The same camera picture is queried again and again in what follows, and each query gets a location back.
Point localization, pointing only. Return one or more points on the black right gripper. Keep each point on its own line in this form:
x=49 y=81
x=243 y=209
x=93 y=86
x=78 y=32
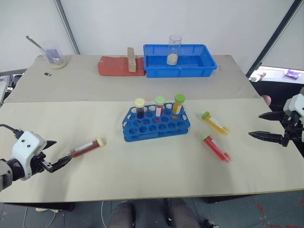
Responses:
x=293 y=124

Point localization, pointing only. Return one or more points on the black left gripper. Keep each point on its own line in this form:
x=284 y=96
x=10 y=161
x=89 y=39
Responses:
x=36 y=164

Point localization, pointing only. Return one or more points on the dark red tube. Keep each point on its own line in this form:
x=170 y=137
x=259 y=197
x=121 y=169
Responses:
x=88 y=147

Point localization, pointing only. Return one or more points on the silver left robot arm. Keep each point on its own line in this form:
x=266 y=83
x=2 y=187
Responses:
x=4 y=174

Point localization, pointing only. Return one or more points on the yellow tube, green cap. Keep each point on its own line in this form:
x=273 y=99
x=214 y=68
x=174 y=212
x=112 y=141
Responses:
x=215 y=123

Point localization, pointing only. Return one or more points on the orange tube, green cap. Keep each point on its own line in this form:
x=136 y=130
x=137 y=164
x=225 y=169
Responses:
x=178 y=104

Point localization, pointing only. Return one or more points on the dark purple tube, yellow cap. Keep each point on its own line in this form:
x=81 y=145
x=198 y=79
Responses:
x=139 y=109

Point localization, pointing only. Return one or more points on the blue test tube rack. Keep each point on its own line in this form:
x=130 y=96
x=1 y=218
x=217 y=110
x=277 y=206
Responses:
x=156 y=131

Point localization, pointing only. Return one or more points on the red white tube, green cap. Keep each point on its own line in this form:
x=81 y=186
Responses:
x=159 y=107

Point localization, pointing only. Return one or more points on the purple packet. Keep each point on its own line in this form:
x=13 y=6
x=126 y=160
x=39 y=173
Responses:
x=294 y=73

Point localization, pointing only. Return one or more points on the small black clip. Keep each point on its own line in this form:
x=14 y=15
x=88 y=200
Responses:
x=47 y=74

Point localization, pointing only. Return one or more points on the wide glass beaker with sand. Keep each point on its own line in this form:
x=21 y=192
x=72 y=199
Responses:
x=57 y=64

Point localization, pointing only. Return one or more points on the dark rounded shape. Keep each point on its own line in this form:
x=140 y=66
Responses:
x=122 y=215

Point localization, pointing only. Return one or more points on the blue plastic bin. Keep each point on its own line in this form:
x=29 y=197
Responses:
x=180 y=71

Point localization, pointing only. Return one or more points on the red tray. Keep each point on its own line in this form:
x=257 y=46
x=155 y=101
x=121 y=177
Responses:
x=114 y=66

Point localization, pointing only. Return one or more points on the narrow glass beaker with sand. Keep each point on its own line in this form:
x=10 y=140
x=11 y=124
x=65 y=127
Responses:
x=172 y=58

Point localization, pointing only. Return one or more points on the beige wooden block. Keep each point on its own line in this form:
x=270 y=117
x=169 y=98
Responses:
x=131 y=61

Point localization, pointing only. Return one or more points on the threaded metal rod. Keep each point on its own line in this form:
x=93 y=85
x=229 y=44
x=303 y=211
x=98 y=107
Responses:
x=67 y=28

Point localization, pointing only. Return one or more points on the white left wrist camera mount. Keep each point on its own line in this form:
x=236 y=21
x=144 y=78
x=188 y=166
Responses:
x=25 y=145

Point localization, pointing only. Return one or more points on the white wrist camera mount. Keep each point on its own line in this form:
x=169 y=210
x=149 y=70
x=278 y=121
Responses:
x=294 y=102
x=25 y=145

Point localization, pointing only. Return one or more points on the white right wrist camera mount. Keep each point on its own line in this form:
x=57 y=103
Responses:
x=294 y=102

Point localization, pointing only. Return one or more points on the black frame pole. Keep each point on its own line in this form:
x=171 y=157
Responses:
x=273 y=35

